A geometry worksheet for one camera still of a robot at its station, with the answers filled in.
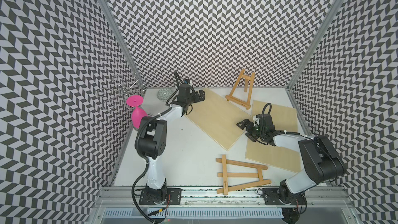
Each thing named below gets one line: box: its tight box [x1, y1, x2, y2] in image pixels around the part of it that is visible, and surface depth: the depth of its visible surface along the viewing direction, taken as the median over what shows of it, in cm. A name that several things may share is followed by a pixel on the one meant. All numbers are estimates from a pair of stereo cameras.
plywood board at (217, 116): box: [184, 88, 254, 151], surface depth 106 cm
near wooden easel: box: [216, 154, 272, 196], surface depth 79 cm
